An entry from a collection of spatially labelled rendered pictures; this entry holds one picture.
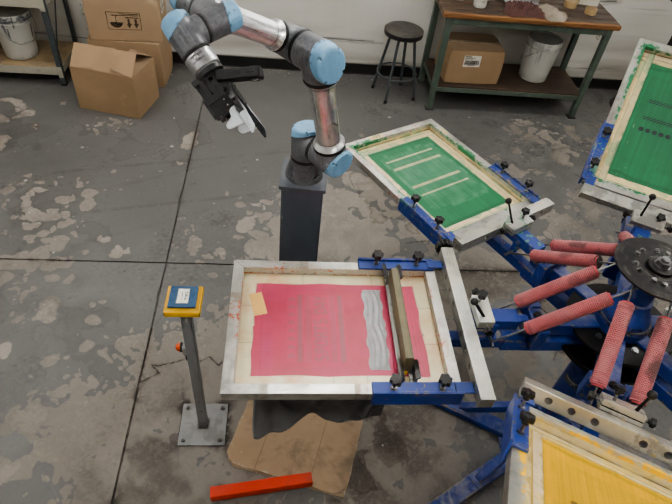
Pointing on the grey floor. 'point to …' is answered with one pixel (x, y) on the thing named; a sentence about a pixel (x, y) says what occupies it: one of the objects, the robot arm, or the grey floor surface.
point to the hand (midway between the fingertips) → (262, 133)
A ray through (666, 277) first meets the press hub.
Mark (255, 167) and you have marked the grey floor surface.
